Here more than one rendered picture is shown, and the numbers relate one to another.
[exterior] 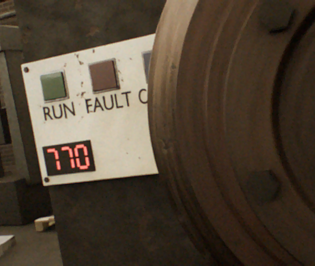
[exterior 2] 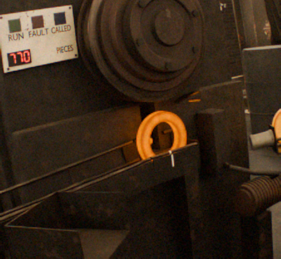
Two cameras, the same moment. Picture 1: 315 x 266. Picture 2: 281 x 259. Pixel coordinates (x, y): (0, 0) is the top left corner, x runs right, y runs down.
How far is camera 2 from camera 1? 1.20 m
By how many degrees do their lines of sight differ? 54
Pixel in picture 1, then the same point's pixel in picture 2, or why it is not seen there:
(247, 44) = (135, 9)
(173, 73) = (96, 17)
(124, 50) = (46, 12)
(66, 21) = not seen: outside the picture
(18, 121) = not seen: outside the picture
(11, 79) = not seen: outside the picture
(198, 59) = (108, 13)
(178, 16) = (98, 0)
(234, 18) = (121, 3)
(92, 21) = (28, 0)
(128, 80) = (47, 24)
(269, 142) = (140, 32)
